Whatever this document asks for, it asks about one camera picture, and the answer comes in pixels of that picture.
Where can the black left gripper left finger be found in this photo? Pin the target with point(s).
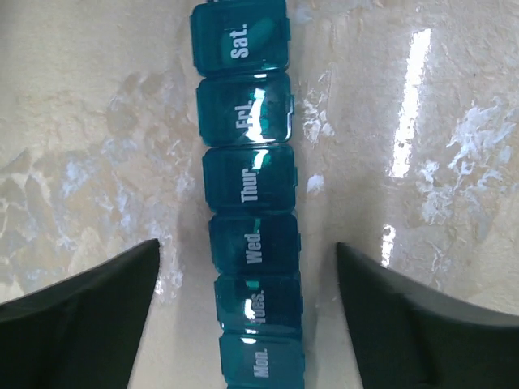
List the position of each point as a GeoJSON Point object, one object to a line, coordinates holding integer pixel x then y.
{"type": "Point", "coordinates": [84, 331]}

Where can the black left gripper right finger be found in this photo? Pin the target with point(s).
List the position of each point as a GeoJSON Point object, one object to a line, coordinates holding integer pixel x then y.
{"type": "Point", "coordinates": [407, 335]}

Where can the teal weekly pill organizer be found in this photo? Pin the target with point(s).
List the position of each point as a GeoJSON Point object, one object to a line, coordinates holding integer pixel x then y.
{"type": "Point", "coordinates": [245, 110]}

